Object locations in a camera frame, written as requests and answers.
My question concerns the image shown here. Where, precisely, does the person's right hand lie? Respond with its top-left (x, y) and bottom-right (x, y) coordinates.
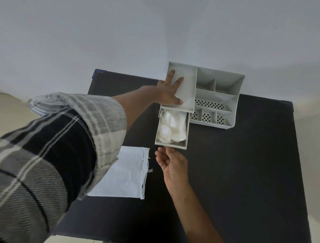
top-left (155, 147), bottom-right (189, 187)

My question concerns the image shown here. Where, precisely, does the grey plaid shirt sleeve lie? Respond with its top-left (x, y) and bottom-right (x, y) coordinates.
top-left (0, 92), bottom-right (127, 243)

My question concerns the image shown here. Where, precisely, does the white cloth bag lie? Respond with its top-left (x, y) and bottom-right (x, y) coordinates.
top-left (86, 146), bottom-right (154, 200)

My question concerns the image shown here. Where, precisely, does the person's left forearm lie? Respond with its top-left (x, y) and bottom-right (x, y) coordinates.
top-left (111, 85), bottom-right (162, 137)

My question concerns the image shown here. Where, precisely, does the crumpled white plastic bag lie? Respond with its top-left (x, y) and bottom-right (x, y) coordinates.
top-left (157, 111), bottom-right (188, 145)

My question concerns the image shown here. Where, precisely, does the grey plastic organizer drawer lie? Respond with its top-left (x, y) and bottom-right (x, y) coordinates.
top-left (154, 106), bottom-right (192, 151)

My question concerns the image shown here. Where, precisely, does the person's left hand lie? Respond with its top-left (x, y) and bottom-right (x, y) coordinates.
top-left (156, 70), bottom-right (184, 106)

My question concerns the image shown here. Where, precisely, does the grey plastic desk organizer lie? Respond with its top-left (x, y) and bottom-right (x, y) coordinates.
top-left (159, 61), bottom-right (246, 131)

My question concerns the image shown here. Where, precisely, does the person's right forearm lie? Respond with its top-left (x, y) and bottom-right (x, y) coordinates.
top-left (166, 181), bottom-right (225, 243)

